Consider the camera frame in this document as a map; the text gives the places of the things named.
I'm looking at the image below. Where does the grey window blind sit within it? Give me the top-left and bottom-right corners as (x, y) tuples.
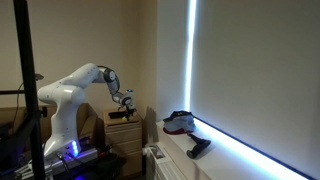
(190, 0), (320, 179)

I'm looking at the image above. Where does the black cable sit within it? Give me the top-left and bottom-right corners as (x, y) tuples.
(55, 152), (88, 180)

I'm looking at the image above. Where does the brown cardboard box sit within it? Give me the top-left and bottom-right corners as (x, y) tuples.
(77, 103), (100, 138)

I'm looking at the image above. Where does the white radiator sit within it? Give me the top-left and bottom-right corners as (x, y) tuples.
(144, 142), (188, 180)

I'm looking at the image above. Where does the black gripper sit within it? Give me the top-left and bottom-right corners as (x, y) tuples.
(123, 103), (137, 121)

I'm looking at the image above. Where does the wooden drawer cabinet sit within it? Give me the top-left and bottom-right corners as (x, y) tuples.
(102, 109), (144, 179)

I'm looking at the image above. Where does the black camera stand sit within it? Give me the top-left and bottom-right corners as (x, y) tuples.
(0, 0), (48, 180)

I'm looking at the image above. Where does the light blue cloth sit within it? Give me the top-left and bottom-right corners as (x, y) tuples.
(164, 115), (197, 134)

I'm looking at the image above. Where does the dark handled sponge brush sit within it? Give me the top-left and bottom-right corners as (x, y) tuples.
(185, 133), (212, 160)

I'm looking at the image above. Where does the metal robot base platform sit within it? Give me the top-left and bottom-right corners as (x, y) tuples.
(14, 146), (100, 178)

